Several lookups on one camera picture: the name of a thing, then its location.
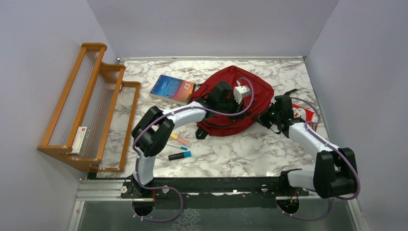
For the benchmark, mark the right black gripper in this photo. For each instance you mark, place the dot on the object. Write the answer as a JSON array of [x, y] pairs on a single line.
[[262, 117]]

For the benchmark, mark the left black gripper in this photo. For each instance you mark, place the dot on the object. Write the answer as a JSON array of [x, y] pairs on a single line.
[[237, 117]]

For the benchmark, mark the red backpack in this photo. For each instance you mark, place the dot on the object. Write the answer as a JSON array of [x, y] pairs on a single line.
[[216, 93]]

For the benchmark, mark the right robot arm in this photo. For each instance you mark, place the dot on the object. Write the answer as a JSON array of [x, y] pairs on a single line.
[[335, 170]]

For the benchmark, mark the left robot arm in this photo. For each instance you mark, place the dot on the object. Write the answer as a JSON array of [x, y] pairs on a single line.
[[154, 129]]

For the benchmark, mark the yellow orange highlighter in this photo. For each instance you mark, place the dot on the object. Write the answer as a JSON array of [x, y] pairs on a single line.
[[180, 140]]

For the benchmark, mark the blue paperback book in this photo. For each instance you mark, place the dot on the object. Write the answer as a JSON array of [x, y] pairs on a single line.
[[173, 90]]

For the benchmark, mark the blue white pen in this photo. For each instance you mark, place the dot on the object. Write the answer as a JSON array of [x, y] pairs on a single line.
[[177, 146]]

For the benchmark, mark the black blue highlighter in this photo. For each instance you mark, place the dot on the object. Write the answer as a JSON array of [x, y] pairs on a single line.
[[179, 155]]

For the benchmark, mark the wooden rack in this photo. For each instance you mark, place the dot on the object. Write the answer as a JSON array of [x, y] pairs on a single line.
[[95, 95]]

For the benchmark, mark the white red box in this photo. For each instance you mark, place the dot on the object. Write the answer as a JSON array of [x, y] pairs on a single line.
[[81, 141]]

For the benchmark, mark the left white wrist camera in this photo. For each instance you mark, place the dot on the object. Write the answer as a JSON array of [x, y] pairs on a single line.
[[240, 92]]

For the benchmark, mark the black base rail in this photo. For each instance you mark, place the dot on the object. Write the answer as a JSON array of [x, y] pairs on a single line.
[[209, 193]]

